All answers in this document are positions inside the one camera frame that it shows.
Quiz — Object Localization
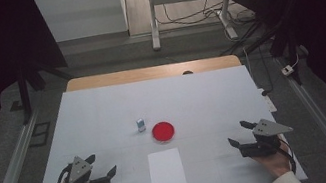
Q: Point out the black cable at power strip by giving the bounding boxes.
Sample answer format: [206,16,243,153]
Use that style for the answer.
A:
[244,43,276,99]

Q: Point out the person's right hand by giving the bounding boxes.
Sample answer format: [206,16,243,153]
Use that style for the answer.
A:
[249,139,297,183]

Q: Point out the small white stamp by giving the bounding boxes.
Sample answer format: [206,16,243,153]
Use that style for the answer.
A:
[136,123,148,133]

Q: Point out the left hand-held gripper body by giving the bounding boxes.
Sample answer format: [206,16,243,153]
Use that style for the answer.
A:
[58,150,112,183]

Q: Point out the small white adapter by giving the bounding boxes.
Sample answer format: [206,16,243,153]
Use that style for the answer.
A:
[279,63,296,78]

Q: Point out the black stand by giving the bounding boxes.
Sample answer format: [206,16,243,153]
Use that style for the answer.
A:
[1,52,81,128]
[213,2,314,98]

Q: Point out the large white table cover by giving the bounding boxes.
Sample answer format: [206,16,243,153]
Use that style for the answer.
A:
[10,52,310,183]

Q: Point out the white-legged desk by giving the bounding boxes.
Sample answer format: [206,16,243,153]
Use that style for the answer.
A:
[32,0,286,73]

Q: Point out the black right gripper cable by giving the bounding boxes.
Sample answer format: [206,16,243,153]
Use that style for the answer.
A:
[274,137,299,177]

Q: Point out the blue stamp cap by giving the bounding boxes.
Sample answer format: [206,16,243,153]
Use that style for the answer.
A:
[134,117,146,129]

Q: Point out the white power strip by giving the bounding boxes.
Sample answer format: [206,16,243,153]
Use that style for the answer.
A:
[258,85,278,115]

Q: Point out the round red ink pad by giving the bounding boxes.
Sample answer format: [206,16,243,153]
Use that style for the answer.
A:
[150,119,178,146]

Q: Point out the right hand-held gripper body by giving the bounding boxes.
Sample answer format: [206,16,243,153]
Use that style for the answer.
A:
[235,113,298,162]

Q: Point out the white paper sheet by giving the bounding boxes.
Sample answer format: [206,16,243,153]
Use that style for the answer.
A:
[144,146,189,183]

